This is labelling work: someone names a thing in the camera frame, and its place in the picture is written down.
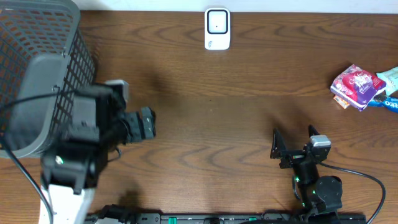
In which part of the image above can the orange Kleenex tissue pack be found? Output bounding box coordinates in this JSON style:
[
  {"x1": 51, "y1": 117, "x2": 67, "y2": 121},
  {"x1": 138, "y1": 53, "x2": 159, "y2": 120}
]
[{"x1": 333, "y1": 95, "x2": 350, "y2": 109}]

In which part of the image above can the red purple pad package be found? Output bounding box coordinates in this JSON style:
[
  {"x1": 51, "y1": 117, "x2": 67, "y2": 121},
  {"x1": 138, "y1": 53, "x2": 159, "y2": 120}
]
[{"x1": 330, "y1": 64, "x2": 386, "y2": 111}]

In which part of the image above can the blue Oreo cookie pack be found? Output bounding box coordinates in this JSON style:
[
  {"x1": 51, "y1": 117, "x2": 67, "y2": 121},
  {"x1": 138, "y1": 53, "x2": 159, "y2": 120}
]
[{"x1": 368, "y1": 94, "x2": 398, "y2": 113}]

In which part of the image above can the teal wipes packet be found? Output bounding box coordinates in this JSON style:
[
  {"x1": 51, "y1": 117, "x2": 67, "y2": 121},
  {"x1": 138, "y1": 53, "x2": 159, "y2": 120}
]
[{"x1": 376, "y1": 67, "x2": 398, "y2": 96}]

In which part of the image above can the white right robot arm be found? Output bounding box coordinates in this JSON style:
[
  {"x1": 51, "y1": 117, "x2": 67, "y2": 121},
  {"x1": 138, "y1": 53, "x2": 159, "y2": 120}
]
[{"x1": 270, "y1": 125, "x2": 343, "y2": 216}]

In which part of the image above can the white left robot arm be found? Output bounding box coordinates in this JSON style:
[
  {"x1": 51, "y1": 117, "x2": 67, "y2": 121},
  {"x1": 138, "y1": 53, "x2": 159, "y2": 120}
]
[{"x1": 39, "y1": 80, "x2": 155, "y2": 223}]

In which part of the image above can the dark grey plastic basket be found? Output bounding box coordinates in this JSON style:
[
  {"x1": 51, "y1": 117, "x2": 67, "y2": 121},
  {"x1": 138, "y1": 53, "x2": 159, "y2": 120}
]
[{"x1": 1, "y1": 0, "x2": 95, "y2": 158}]

